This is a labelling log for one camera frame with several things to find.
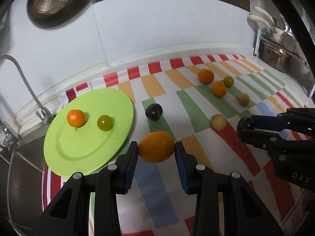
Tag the stainless steel pot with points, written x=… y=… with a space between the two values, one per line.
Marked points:
x=273 y=54

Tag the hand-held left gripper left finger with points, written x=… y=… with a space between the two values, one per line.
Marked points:
x=131 y=162

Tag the big deep orange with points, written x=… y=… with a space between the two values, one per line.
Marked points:
x=206 y=75

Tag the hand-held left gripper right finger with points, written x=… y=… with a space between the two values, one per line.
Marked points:
x=181 y=164

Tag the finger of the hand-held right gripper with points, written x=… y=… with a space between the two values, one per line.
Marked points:
x=268 y=124
x=246 y=127

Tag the dark purple plum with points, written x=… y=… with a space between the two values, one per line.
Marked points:
x=153 y=112

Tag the large yellow-orange orange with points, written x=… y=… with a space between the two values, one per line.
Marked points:
x=156 y=147

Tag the colourful checked tablecloth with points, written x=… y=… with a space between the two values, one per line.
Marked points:
x=187 y=98

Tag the brown round fruit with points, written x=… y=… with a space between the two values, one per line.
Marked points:
x=243 y=99
x=218 y=122

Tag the steel sink mixer tap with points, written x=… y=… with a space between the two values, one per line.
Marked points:
x=7 y=137

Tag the green round lime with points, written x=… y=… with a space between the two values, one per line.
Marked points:
x=228 y=81

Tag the curved steel faucet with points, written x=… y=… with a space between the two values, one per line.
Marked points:
x=24 y=78

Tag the metal knife rack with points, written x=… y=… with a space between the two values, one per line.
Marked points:
x=259 y=43

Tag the green round tomato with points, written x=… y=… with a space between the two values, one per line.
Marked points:
x=105 y=122

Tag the green round plate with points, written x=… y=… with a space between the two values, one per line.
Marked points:
x=81 y=150

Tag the medium orange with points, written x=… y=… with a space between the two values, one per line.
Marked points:
x=219 y=89

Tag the stainless steel sink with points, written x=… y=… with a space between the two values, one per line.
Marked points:
x=22 y=177

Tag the small orange with stem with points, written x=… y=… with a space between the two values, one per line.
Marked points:
x=76 y=118

